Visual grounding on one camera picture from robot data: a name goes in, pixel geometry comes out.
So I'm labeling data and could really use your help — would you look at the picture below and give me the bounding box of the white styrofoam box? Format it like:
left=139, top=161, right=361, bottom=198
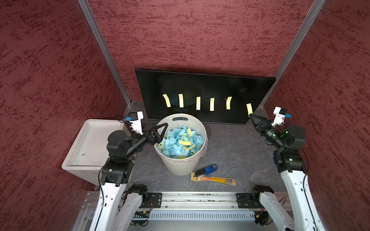
left=62, top=119, right=131, bottom=185

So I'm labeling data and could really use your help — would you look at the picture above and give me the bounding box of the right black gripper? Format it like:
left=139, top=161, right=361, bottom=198
left=248, top=114, right=286, bottom=149

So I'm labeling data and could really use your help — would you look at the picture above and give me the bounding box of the pile of paper strips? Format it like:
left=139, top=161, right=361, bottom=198
left=157, top=126, right=205, bottom=159

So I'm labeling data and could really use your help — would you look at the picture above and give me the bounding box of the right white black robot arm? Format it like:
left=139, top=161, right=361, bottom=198
left=249, top=114, right=325, bottom=231

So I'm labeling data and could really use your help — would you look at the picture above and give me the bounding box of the right aluminium frame post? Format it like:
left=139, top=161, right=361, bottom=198
left=260, top=0, right=326, bottom=108

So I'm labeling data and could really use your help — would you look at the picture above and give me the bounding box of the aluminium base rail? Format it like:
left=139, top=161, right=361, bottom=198
left=80, top=191, right=293, bottom=211

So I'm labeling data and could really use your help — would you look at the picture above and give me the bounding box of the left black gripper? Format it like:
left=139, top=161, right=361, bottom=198
left=124, top=121, right=169, bottom=158

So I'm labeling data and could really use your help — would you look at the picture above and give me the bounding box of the black computer monitor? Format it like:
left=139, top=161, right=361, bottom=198
left=135, top=68, right=276, bottom=124

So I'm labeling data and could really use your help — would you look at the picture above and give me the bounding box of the left aluminium frame post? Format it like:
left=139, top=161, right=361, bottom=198
left=78, top=0, right=132, bottom=106

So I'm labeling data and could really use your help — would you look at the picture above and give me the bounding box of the blue and black stapler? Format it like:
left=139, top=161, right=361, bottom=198
left=194, top=164, right=218, bottom=177

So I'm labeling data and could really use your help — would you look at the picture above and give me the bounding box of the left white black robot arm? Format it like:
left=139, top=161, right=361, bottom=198
left=90, top=123, right=168, bottom=231

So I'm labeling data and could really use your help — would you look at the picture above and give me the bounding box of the aluminium frame post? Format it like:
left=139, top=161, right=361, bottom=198
left=78, top=0, right=132, bottom=106
left=260, top=0, right=326, bottom=108

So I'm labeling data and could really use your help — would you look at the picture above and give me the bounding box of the yellow sticky note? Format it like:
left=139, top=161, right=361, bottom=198
left=162, top=94, right=171, bottom=108
left=178, top=94, right=184, bottom=108
left=226, top=96, right=232, bottom=110
left=210, top=98, right=215, bottom=112
left=246, top=103, right=253, bottom=116
left=196, top=96, right=201, bottom=111

